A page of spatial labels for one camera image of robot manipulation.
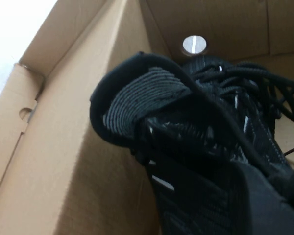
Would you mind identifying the black knit lace-up shoe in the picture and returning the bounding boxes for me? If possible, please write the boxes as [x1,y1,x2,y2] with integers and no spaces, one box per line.
[89,50,294,235]

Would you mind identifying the brown cardboard shoe box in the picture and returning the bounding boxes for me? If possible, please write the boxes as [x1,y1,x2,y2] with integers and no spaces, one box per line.
[0,0,294,235]

